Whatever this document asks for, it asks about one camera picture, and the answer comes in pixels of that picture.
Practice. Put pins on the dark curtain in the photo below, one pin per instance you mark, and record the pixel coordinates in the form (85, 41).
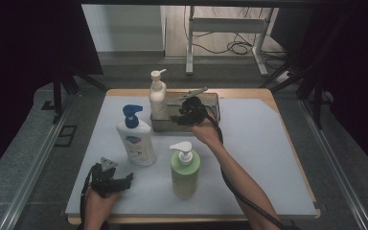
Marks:
(22, 64)
(354, 70)

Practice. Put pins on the grey metal mesh basket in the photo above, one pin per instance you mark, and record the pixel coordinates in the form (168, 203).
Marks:
(163, 126)

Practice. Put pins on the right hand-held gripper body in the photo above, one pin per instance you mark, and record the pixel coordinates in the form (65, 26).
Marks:
(195, 110)

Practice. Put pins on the black metal stand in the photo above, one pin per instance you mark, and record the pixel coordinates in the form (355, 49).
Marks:
(57, 96)
(316, 102)

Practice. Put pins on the aluminium floor rail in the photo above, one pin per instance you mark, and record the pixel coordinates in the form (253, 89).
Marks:
(35, 166)
(335, 163)

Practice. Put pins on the cream pump bottle orange label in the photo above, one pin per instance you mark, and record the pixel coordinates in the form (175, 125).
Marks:
(157, 99)

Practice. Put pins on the white bottle with blue pump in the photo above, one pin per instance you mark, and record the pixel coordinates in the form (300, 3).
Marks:
(137, 143)

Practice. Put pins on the person's right hand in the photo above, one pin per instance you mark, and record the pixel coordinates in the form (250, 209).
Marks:
(209, 132)

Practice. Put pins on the green bottle with white pump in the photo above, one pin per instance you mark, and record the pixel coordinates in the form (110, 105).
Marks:
(185, 175)

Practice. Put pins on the white desk frame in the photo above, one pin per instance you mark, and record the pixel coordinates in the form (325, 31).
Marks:
(225, 25)

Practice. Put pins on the white cabinet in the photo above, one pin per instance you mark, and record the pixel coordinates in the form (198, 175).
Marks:
(124, 28)

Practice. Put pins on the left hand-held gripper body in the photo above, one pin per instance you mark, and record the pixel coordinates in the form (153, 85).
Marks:
(103, 182)

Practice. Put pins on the light blue table mat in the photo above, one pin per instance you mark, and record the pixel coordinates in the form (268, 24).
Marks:
(262, 153)

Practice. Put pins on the person's left hand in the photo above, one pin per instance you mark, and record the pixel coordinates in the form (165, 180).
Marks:
(97, 206)

